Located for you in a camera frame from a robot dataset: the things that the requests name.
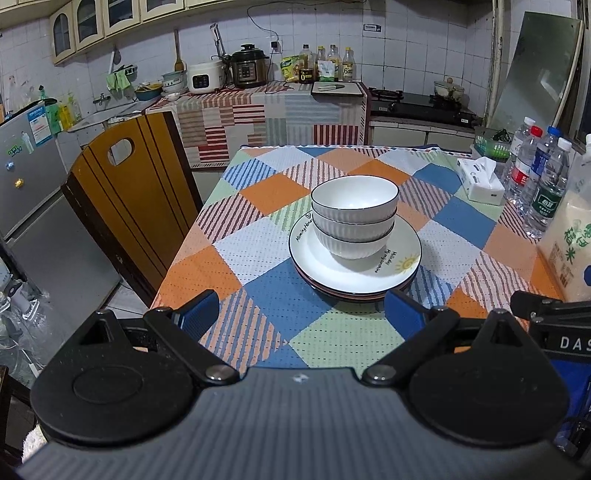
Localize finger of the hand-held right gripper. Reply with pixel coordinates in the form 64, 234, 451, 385
510, 291, 564, 319

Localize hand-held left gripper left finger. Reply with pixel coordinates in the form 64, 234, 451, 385
78, 290, 241, 385

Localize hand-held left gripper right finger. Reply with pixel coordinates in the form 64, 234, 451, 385
362, 290, 532, 386

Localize plate with dark rim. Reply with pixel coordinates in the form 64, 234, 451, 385
314, 277, 411, 304

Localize white ribbed bowl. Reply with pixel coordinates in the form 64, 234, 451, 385
311, 208, 398, 243
310, 175, 400, 222
314, 224, 396, 260

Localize white plate with sun print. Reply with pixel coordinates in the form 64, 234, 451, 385
288, 210, 423, 296

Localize stack of pale bowls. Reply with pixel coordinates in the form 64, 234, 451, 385
161, 70, 188, 94

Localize blue fabric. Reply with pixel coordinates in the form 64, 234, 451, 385
545, 350, 591, 459

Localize white rice bag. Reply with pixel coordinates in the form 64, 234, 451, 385
537, 134, 591, 303

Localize patchwork tablecloth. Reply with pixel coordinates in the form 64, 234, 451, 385
150, 145, 568, 370

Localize green label water bottle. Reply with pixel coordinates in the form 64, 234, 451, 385
525, 137, 572, 239

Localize red label water bottle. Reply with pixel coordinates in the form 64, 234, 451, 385
510, 126, 544, 210

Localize white tissue pack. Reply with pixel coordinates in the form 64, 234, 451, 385
456, 157, 505, 206

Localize yellow wooden chair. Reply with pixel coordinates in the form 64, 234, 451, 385
61, 111, 204, 308

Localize clear water bottle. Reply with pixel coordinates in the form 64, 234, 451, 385
502, 117, 536, 200

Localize blue label water bottle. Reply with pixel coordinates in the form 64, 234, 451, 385
531, 126, 563, 185

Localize green plastic basket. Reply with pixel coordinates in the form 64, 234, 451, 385
473, 127, 514, 161

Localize clear plastic bags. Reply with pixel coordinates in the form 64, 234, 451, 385
0, 263, 54, 386

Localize silver refrigerator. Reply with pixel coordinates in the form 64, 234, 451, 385
0, 98, 123, 319

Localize striped patchwork counter cloth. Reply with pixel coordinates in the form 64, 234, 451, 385
148, 82, 369, 169

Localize black gas stove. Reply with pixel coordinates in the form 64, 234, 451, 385
369, 88, 478, 126

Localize pot with glass lid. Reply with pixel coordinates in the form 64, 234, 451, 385
433, 78, 465, 103

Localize leaning metal sheet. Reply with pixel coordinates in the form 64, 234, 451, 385
488, 11, 585, 141

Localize dark cutting board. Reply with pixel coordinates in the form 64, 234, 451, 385
311, 80, 364, 97

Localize white rice cooker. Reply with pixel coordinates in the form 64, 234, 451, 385
187, 59, 227, 95

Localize green detergent bottle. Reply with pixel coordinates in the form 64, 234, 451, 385
39, 85, 63, 136

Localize green dish cloth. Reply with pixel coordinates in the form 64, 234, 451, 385
106, 69, 132, 92

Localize black pressure cooker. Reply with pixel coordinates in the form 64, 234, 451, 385
230, 43, 270, 90

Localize wooden spatula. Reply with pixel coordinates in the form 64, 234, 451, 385
172, 30, 186, 73

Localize white label oil bottle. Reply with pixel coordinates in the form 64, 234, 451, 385
323, 45, 343, 83

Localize green seasoning packet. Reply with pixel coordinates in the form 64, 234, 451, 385
280, 55, 302, 83

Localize dark label oil bottle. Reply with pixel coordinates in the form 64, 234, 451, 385
298, 44, 315, 84

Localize cream wall cabinets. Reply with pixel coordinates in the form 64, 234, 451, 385
49, 0, 259, 66

